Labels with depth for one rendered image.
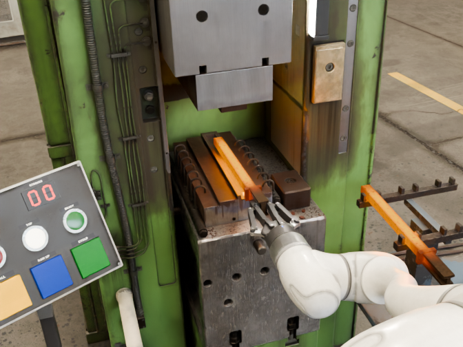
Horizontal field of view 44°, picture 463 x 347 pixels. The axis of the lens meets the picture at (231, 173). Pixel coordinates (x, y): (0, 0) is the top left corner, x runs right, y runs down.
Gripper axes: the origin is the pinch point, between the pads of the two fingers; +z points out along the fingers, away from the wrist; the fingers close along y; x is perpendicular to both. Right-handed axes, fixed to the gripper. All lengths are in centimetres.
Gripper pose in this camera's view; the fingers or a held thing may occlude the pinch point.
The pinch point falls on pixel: (258, 200)
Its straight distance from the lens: 151.5
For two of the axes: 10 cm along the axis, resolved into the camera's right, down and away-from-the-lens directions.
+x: -0.3, -8.6, -5.1
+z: -2.8, -4.8, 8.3
